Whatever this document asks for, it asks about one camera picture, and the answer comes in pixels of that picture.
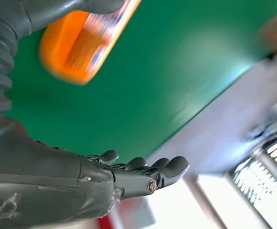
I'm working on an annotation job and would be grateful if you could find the green table mat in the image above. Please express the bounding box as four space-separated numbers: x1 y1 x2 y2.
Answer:
5 0 277 165

